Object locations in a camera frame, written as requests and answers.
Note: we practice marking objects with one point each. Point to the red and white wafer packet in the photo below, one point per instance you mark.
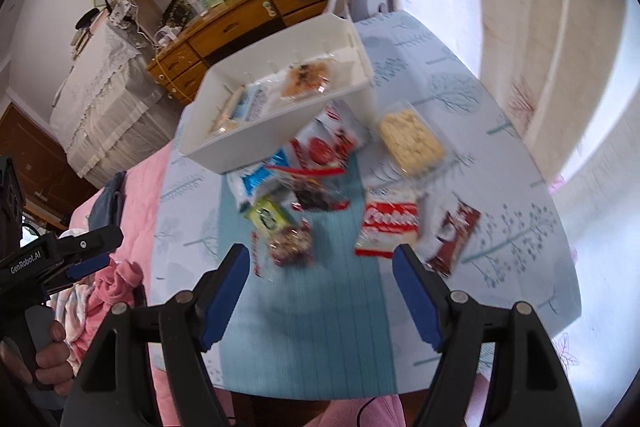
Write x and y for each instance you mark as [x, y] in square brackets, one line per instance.
[390, 219]

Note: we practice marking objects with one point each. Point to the clear packet of nuts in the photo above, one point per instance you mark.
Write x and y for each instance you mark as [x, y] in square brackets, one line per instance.
[290, 247]

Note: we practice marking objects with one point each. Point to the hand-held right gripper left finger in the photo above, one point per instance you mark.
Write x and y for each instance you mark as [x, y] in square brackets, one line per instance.
[220, 302]

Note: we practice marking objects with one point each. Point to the clear tray of crackers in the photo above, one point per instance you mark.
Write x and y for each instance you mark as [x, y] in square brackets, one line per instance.
[410, 142]

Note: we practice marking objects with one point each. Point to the clear packet with brown snack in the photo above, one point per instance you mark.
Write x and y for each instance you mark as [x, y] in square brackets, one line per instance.
[305, 79]

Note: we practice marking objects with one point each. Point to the brown chocolate snack packet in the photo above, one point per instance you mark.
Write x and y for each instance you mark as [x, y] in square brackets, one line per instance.
[452, 237]

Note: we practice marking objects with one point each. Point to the green and yellow snack packet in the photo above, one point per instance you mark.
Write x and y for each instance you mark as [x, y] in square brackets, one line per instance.
[270, 217]

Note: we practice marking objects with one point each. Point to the leaf print curtain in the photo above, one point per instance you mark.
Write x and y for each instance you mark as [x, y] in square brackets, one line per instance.
[500, 7]

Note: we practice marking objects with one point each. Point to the small blue snack packet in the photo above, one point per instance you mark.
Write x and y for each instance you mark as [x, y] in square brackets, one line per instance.
[250, 182]

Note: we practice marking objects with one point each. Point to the red and white snack bag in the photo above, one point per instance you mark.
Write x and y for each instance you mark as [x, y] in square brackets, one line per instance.
[325, 147]

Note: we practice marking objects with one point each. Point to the light blue packet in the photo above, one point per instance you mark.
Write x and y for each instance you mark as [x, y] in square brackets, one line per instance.
[257, 104]

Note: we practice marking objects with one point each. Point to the person's left hand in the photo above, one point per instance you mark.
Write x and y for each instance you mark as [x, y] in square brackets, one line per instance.
[55, 367]

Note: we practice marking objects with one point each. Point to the dark wooden wardrobe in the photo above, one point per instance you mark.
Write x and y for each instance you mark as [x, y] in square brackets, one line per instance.
[45, 167]

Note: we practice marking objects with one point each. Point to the red-trimmed dark date packet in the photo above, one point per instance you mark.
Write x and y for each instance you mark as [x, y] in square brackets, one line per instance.
[312, 197]

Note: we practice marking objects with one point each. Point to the dark blue bag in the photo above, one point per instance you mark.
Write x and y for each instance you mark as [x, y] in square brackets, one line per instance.
[110, 202]

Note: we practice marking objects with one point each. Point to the black patterned box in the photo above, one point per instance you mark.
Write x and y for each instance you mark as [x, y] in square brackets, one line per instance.
[179, 13]

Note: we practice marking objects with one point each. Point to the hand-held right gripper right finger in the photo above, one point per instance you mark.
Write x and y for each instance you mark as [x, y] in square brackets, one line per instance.
[417, 302]

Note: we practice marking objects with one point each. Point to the crumpled pink cloth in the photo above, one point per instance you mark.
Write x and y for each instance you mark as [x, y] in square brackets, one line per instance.
[117, 287]

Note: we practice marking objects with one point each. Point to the wooden desk with drawers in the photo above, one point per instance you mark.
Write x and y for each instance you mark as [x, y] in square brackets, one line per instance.
[225, 24]

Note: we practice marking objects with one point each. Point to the white plastic bin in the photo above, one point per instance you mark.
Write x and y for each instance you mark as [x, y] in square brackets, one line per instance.
[240, 147]

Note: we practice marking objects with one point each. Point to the tan biscuit bar packet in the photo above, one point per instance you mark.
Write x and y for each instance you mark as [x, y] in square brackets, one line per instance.
[230, 107]

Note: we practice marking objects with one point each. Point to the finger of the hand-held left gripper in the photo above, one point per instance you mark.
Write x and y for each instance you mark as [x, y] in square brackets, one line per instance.
[87, 266]
[90, 242]

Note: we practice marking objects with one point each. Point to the cabinet with lace cover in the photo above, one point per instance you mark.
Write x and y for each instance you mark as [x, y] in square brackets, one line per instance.
[100, 97]

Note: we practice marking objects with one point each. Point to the pink blanket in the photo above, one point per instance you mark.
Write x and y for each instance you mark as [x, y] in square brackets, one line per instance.
[150, 187]

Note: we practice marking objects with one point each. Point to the black round object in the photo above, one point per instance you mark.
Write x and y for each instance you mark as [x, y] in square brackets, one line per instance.
[87, 18]

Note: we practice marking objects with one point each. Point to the floral fleece blanket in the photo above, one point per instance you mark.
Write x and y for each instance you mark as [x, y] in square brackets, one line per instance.
[70, 312]

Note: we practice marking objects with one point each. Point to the tree print tablecloth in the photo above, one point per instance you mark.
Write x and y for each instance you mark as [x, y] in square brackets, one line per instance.
[500, 207]

